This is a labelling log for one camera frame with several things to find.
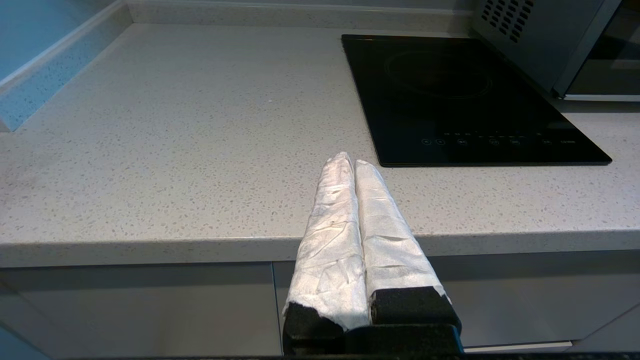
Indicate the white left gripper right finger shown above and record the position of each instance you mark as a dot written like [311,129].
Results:
[395,260]

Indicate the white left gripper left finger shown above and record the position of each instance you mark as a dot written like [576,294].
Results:
[330,260]

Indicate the black induction cooktop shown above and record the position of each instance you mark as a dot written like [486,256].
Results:
[450,100]

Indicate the silver microwave oven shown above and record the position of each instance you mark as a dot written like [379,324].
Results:
[530,55]

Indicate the grey cabinet door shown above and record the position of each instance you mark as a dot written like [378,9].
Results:
[525,295]
[150,310]

